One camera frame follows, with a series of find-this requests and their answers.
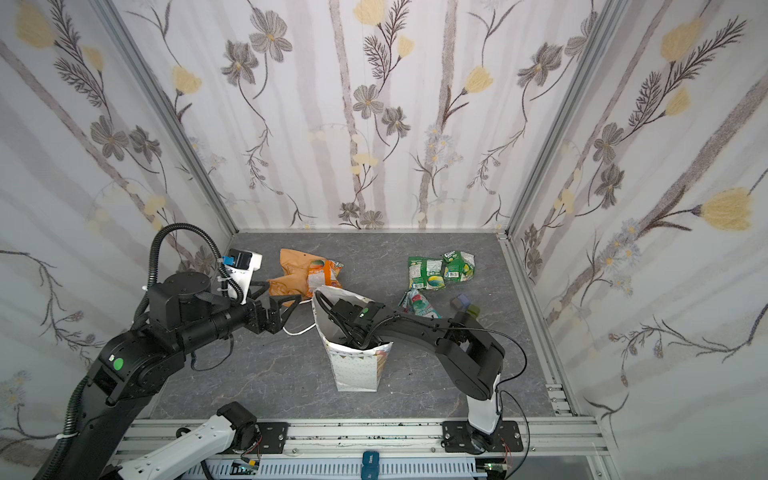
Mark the teal snack packet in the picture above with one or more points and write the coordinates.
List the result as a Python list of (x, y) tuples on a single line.
[(414, 302)]

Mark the cartoon animal paper bag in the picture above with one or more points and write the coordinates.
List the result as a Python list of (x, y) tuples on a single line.
[(354, 370)]

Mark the green yellow snack packet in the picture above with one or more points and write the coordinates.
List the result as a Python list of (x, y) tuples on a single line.
[(458, 266)]

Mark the brown snack packet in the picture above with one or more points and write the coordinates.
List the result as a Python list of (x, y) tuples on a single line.
[(294, 281)]

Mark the orange snack packet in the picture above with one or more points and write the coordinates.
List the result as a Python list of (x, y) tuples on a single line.
[(323, 272)]

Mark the blue clip on rail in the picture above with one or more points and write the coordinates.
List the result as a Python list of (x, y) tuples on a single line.
[(370, 468)]

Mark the green block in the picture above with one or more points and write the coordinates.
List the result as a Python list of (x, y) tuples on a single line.
[(473, 311)]

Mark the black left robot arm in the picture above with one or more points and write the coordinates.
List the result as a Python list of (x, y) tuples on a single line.
[(174, 319)]

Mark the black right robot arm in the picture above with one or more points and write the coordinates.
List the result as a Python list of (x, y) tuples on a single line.
[(471, 356)]

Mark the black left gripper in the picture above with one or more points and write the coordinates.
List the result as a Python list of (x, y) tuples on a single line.
[(260, 315)]

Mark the aluminium rail base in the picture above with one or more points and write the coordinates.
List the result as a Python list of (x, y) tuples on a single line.
[(554, 438)]

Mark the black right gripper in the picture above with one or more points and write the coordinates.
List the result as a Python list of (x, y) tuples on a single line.
[(343, 311)]

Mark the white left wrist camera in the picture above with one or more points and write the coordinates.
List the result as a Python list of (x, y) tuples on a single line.
[(240, 265)]

